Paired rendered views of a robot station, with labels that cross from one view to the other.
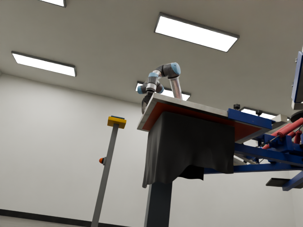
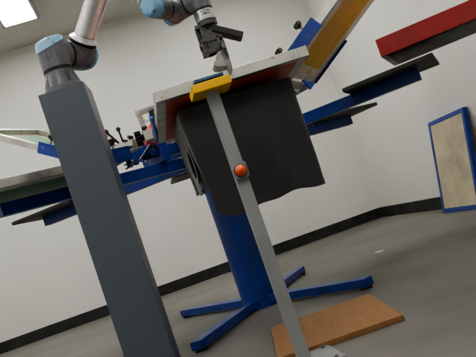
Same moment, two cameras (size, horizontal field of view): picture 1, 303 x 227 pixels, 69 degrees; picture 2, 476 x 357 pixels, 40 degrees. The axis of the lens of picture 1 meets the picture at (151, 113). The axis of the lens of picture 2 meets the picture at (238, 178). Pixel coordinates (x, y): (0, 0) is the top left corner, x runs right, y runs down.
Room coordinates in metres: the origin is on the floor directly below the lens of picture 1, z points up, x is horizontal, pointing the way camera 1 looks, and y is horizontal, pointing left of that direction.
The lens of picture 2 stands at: (1.49, 2.34, 0.51)
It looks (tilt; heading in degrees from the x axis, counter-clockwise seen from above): 3 degrees up; 271
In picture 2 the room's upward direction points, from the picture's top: 19 degrees counter-clockwise
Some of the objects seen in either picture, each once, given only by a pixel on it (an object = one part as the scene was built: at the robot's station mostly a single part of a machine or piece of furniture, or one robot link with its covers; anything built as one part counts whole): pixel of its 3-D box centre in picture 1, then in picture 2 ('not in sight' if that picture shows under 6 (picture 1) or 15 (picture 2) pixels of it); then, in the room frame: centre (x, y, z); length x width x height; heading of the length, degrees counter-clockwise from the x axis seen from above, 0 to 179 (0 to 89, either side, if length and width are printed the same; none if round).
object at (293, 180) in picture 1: (296, 179); (116, 191); (2.30, -1.61, 0.91); 1.34 x 0.41 x 0.08; 160
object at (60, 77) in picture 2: not in sight; (61, 81); (2.07, -0.17, 1.25); 0.15 x 0.15 x 0.10
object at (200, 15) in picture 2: (150, 88); (205, 18); (1.45, 0.03, 1.23); 0.08 x 0.08 x 0.05
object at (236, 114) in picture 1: (248, 120); not in sight; (1.26, -0.62, 0.99); 0.30 x 0.05 x 0.07; 100
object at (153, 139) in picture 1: (152, 152); (253, 148); (1.45, -0.05, 0.74); 0.45 x 0.03 x 0.43; 10
